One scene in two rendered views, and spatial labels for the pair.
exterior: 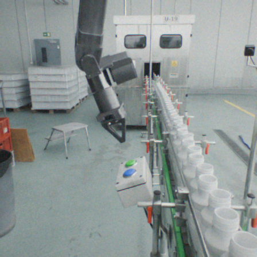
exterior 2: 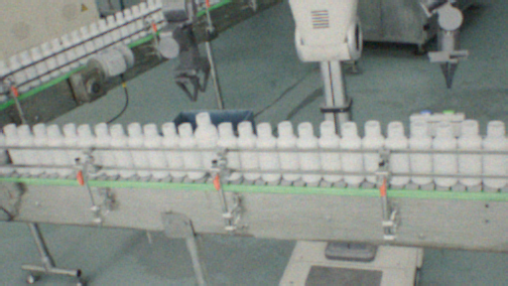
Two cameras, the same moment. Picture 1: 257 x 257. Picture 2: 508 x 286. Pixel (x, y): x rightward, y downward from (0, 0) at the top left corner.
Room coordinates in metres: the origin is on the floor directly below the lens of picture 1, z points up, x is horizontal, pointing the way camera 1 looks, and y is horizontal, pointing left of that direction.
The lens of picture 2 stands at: (0.64, -1.56, 1.86)
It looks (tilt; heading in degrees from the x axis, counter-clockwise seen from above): 26 degrees down; 110
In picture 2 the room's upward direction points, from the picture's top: 11 degrees counter-clockwise
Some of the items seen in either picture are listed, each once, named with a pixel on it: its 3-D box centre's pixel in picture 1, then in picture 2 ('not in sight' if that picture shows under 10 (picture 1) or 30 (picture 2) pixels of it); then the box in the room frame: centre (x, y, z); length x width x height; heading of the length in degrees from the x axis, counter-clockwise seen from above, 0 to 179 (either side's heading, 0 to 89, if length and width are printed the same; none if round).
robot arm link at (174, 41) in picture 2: not in sight; (176, 28); (-0.01, -0.18, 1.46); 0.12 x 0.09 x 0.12; 87
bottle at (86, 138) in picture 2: not in sight; (90, 150); (-0.43, -0.11, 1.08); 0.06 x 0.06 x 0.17
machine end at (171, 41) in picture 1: (151, 74); not in sight; (5.48, -0.47, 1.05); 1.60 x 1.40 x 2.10; 177
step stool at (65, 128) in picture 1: (66, 137); not in sight; (3.69, 0.98, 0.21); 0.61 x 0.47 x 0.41; 50
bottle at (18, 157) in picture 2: not in sight; (18, 148); (-0.72, -0.09, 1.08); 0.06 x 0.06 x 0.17
